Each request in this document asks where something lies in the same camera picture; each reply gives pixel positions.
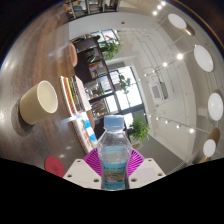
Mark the stack of books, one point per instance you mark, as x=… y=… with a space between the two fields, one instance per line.
x=71 y=96

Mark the group of potted green plants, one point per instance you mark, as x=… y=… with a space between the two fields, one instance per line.
x=140 y=128

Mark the white ceiling air conditioner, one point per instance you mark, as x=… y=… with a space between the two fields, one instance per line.
x=157 y=92

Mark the group of round ceiling lights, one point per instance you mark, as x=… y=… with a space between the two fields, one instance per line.
x=203 y=58

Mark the clear blue-capped water bottle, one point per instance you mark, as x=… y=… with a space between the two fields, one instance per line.
x=114 y=160

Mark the tall bookshelf with books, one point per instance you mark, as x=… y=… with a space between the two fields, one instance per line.
x=90 y=6

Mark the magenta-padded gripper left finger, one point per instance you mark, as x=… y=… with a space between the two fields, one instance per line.
x=81 y=173

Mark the group of ceiling spotlights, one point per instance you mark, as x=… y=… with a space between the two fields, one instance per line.
x=180 y=56

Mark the dark low shelf unit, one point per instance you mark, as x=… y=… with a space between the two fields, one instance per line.
x=85 y=61

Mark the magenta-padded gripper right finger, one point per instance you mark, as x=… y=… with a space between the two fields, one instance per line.
x=146 y=172

